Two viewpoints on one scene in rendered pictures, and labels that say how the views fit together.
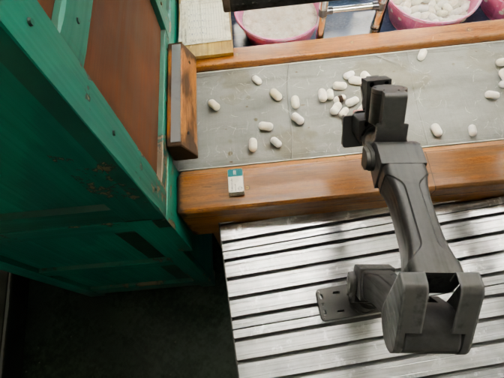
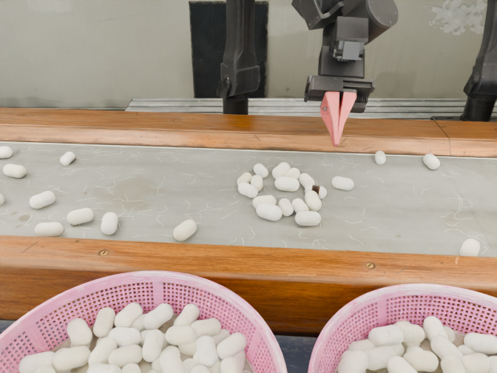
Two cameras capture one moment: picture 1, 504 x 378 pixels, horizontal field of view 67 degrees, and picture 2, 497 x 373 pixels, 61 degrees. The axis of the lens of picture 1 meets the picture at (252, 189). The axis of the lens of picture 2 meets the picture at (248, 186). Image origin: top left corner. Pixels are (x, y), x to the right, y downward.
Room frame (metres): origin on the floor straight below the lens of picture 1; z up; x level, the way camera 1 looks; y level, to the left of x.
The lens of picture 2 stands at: (1.06, -0.79, 1.08)
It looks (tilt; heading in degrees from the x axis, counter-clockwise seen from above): 31 degrees down; 179
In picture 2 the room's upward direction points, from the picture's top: straight up
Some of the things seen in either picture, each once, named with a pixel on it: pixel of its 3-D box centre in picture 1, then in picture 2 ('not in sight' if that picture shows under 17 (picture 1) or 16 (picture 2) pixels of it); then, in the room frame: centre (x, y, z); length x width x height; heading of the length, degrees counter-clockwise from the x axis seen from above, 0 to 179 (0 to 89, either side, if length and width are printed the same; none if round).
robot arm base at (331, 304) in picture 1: (365, 295); (478, 109); (0.08, -0.20, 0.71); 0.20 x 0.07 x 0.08; 90
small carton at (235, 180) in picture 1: (235, 181); not in sight; (0.37, 0.03, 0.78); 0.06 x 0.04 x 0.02; 176
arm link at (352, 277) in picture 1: (370, 286); (488, 85); (0.09, -0.20, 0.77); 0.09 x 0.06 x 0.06; 80
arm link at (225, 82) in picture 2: not in sight; (238, 84); (0.09, -0.80, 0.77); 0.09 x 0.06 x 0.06; 124
